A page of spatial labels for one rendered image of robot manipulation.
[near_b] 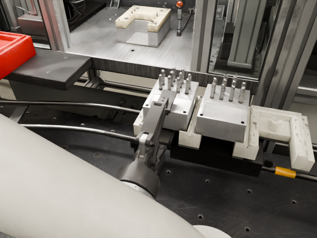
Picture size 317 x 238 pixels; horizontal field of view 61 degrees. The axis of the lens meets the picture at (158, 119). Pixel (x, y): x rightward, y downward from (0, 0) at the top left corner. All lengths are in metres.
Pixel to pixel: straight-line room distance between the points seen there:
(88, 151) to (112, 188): 0.66
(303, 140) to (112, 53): 0.54
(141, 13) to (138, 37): 0.07
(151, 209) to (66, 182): 0.06
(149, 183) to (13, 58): 0.52
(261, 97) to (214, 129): 0.23
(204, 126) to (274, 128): 0.16
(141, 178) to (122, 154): 0.38
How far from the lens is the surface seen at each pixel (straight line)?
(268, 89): 0.73
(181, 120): 0.56
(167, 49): 0.83
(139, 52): 0.81
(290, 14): 0.66
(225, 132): 0.56
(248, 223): 0.70
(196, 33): 0.68
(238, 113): 0.57
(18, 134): 0.17
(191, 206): 0.70
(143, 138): 0.43
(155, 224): 0.18
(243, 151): 0.58
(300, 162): 0.59
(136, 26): 0.93
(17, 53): 0.82
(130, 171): 0.43
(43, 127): 0.74
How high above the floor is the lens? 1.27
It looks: 40 degrees down
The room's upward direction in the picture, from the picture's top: straight up
